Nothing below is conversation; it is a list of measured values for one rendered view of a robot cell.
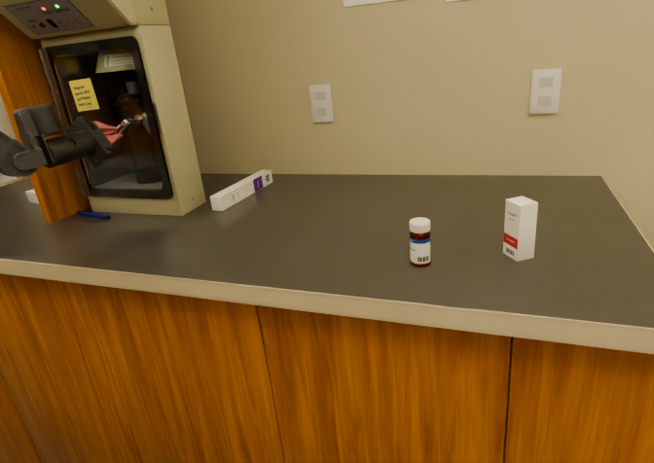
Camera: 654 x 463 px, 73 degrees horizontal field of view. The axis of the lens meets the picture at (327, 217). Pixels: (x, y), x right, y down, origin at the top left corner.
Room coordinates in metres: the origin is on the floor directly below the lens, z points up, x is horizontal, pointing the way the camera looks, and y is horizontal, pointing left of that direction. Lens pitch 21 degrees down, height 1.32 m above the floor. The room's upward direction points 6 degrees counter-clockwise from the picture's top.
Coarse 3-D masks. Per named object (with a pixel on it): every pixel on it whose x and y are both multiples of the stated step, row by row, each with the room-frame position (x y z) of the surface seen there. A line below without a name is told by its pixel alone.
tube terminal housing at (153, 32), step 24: (144, 0) 1.15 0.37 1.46; (144, 24) 1.13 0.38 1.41; (168, 24) 1.21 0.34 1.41; (144, 48) 1.12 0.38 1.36; (168, 48) 1.19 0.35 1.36; (168, 72) 1.18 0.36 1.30; (168, 96) 1.16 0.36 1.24; (168, 120) 1.14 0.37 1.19; (168, 144) 1.12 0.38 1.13; (192, 144) 1.21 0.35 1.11; (168, 168) 1.12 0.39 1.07; (192, 168) 1.19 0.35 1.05; (192, 192) 1.17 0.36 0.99
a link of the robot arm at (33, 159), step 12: (24, 108) 0.92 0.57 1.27; (36, 108) 0.92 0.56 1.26; (48, 108) 0.94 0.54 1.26; (24, 120) 0.91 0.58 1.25; (36, 120) 0.92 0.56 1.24; (48, 120) 0.93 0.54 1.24; (24, 132) 0.90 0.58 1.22; (36, 132) 0.92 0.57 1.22; (48, 132) 0.92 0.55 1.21; (24, 144) 0.92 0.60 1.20; (24, 156) 0.87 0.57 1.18; (36, 156) 0.88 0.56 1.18; (24, 168) 0.86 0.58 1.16
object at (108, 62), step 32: (64, 64) 1.20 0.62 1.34; (96, 64) 1.16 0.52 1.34; (128, 64) 1.12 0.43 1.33; (64, 96) 1.21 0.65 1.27; (96, 96) 1.17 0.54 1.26; (128, 96) 1.13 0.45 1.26; (128, 128) 1.14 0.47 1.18; (128, 160) 1.15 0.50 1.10; (160, 160) 1.11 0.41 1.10; (96, 192) 1.20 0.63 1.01; (128, 192) 1.16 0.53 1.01; (160, 192) 1.12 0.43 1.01
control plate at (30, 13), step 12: (36, 0) 1.10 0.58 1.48; (48, 0) 1.09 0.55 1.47; (60, 0) 1.08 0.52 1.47; (12, 12) 1.14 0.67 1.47; (24, 12) 1.13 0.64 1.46; (36, 12) 1.12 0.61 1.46; (48, 12) 1.12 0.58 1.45; (60, 12) 1.11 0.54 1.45; (72, 12) 1.10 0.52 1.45; (24, 24) 1.17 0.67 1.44; (36, 24) 1.16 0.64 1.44; (48, 24) 1.15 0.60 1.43; (60, 24) 1.14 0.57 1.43; (72, 24) 1.13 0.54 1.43; (84, 24) 1.12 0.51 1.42
